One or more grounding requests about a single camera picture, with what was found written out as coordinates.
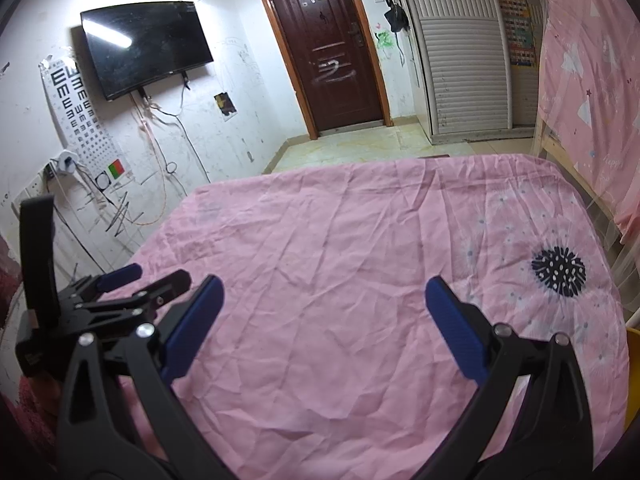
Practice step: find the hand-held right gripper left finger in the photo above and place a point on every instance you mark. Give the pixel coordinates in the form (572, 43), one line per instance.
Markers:
(195, 325)

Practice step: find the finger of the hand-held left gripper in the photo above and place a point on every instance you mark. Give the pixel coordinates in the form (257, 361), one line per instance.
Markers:
(165, 285)
(120, 275)

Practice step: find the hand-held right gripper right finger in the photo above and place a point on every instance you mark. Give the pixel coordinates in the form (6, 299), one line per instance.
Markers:
(457, 330)

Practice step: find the yellow bin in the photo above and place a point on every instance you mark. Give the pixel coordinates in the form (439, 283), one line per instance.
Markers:
(633, 350)

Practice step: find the white plug adapter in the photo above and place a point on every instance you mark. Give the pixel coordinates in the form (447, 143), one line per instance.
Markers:
(66, 160)

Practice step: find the pink bed sheet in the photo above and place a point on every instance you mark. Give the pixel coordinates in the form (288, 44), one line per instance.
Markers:
(350, 270)

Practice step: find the eye chart poster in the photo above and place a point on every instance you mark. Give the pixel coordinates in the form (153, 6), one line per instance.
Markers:
(82, 120)

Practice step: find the brown floor drain cover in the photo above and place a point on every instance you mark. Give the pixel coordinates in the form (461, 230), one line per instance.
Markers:
(435, 156)

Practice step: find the pink printed curtain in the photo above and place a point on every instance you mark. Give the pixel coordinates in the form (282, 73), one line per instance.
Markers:
(590, 85)

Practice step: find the white slatted wardrobe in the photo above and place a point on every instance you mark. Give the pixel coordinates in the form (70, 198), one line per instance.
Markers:
(465, 50)

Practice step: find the dark brown wooden door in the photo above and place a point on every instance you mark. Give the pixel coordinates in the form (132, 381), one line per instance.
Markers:
(325, 50)

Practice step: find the small black hanging bag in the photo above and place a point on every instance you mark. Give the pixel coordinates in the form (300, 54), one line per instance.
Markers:
(397, 17)

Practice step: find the small dark wall picture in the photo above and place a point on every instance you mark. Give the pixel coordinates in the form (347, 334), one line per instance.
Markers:
(225, 103)

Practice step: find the wooden bunk bed frame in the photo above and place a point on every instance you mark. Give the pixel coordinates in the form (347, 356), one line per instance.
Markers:
(565, 160)

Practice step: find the black wall television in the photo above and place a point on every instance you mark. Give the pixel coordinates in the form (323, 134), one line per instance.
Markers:
(145, 47)

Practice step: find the green wall sticker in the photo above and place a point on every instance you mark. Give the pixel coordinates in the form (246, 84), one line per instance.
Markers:
(384, 39)

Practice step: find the colourful grid wall poster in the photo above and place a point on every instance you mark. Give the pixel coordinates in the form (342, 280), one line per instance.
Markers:
(520, 25)

